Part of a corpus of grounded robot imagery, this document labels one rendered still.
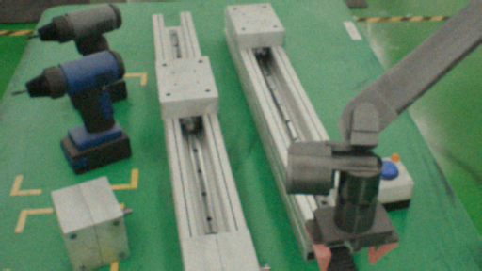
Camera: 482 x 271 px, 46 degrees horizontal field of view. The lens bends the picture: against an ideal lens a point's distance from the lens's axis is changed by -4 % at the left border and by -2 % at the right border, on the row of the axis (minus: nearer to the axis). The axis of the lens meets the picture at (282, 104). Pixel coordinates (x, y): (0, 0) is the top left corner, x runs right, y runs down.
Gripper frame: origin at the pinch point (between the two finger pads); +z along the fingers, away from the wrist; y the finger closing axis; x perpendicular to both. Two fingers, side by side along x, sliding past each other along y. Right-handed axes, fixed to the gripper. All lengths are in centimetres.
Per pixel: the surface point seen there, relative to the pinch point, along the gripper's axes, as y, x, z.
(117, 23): 32, -60, -14
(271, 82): 0, -51, -1
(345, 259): -1.4, -3.8, 3.9
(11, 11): 108, -294, 80
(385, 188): -11.3, -13.3, -1.2
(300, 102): -2.8, -38.2, -4.0
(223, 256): 18.5, -0.5, -5.0
